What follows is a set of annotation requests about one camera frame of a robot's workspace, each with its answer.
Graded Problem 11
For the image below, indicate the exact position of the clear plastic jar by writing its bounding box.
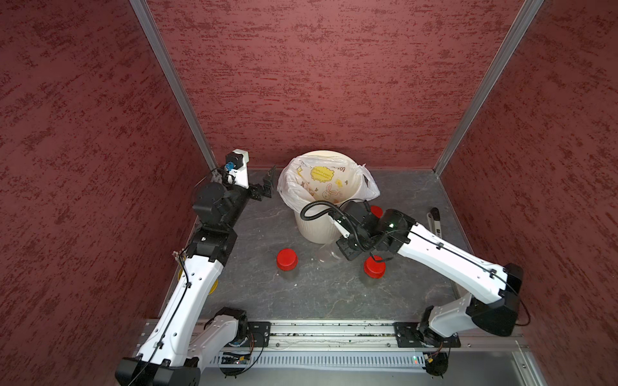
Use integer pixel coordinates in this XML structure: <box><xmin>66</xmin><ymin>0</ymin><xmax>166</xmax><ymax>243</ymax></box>
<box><xmin>317</xmin><ymin>241</ymin><xmax>346</xmax><ymax>270</ymax></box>

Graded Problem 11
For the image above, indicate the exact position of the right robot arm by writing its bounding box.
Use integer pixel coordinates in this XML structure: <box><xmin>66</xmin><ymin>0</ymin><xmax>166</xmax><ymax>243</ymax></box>
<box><xmin>329</xmin><ymin>202</ymin><xmax>523</xmax><ymax>347</ymax></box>

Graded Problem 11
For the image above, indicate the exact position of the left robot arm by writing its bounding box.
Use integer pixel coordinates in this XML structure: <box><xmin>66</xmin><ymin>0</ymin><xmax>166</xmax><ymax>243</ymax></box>
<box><xmin>115</xmin><ymin>164</ymin><xmax>275</xmax><ymax>385</ymax></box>

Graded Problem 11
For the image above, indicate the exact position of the cream plastic waste bin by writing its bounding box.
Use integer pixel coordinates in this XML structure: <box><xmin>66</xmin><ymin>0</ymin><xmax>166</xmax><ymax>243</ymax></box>
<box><xmin>282</xmin><ymin>150</ymin><xmax>364</xmax><ymax>244</ymax></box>

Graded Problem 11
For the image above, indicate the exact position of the white printed bin liner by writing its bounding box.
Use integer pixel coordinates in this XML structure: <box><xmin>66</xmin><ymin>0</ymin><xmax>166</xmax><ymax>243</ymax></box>
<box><xmin>278</xmin><ymin>151</ymin><xmax>381</xmax><ymax>213</ymax></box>

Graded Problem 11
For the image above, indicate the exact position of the grey black stapler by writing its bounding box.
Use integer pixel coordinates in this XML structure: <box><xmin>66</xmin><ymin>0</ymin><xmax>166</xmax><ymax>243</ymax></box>
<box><xmin>427</xmin><ymin>207</ymin><xmax>442</xmax><ymax>237</ymax></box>

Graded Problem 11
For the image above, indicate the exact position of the yellow pencil cup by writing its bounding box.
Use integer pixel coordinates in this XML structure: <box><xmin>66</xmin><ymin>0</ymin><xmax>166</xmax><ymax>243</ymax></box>
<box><xmin>177</xmin><ymin>269</ymin><xmax>219</xmax><ymax>294</ymax></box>

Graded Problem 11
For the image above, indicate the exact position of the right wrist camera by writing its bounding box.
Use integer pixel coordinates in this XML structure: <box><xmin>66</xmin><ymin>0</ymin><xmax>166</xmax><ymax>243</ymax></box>
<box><xmin>329</xmin><ymin>215</ymin><xmax>350</xmax><ymax>238</ymax></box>

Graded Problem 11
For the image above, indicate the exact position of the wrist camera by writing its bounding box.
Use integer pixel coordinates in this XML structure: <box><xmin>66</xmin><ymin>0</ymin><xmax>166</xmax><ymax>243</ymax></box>
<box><xmin>329</xmin><ymin>215</ymin><xmax>350</xmax><ymax>238</ymax></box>
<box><xmin>222</xmin><ymin>149</ymin><xmax>249</xmax><ymax>189</ymax></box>

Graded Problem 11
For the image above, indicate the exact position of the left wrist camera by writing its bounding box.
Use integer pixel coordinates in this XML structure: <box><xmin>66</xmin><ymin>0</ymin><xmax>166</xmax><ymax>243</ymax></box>
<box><xmin>222</xmin><ymin>149</ymin><xmax>249</xmax><ymax>189</ymax></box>

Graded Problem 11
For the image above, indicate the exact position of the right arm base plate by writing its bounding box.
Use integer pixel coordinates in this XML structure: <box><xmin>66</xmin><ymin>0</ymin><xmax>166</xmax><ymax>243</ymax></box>
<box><xmin>393</xmin><ymin>322</ymin><xmax>461</xmax><ymax>349</ymax></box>

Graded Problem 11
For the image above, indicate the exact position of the aluminium mounting rail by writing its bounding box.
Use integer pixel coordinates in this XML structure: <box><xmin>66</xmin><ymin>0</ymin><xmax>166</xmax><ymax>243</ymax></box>
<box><xmin>264</xmin><ymin>320</ymin><xmax>530</xmax><ymax>352</ymax></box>

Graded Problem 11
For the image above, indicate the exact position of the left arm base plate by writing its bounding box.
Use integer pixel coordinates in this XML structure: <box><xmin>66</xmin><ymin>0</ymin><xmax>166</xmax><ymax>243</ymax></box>
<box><xmin>225</xmin><ymin>321</ymin><xmax>272</xmax><ymax>350</ymax></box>

